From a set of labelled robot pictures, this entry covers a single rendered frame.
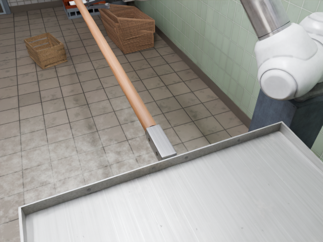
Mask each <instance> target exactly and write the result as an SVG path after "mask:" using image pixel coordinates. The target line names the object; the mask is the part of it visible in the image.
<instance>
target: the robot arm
mask: <svg viewBox="0 0 323 242"><path fill-rule="evenodd" d="M100 1H106V2H107V3H105V4H93V3H97V2H100ZM116 1H122V0H87V1H86V0H82V2H83V4H84V5H87V6H88V8H89V9H102V8H105V9H110V4H111V3H113V2H116ZM240 2H241V4H242V6H243V8H244V10H245V13H246V15H247V17H248V19H249V21H250V23H251V25H252V27H253V29H254V31H255V33H256V35H257V38H258V41H257V42H256V46H255V49H254V52H255V56H256V61H257V66H258V82H259V85H260V87H261V90H262V91H263V93H264V94H265V95H266V96H268V97H269V98H271V99H274V100H278V101H284V100H290V99H294V100H295V101H296V102H300V103H301V102H304V101H305V100H307V99H310V98H313V97H317V96H321V95H323V12H314V13H312V14H311V15H308V16H307V17H306V18H304V19H303V20H302V21H301V22H300V23H299V24H296V23H291V22H290V19H289V17H288V15H287V13H286V11H285V9H284V7H283V4H282V2H281V0H240Z"/></svg>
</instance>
